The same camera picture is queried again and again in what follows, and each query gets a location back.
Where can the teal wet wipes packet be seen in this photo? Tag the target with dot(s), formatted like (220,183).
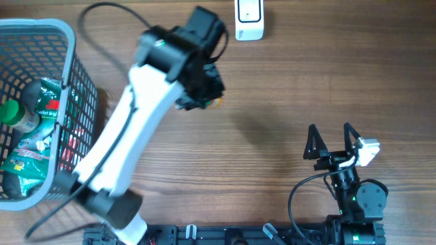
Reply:
(28,161)

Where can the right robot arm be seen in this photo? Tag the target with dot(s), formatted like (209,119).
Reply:
(361,202)

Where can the green 3M gloves packet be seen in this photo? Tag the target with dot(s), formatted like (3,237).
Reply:
(48,101)

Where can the green lid spice jar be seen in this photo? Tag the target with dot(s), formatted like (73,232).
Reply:
(17,116)

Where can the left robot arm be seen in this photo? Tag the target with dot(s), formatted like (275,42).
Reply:
(173,67)

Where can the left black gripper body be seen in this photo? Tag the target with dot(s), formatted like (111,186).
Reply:
(210,86)

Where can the red sauce bottle green cap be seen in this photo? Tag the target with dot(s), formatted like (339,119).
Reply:
(214,103)

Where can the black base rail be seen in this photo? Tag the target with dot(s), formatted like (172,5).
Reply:
(235,234)

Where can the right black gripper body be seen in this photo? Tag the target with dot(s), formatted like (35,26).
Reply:
(331,160)

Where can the grey plastic mesh basket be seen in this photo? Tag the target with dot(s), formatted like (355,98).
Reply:
(32,49)

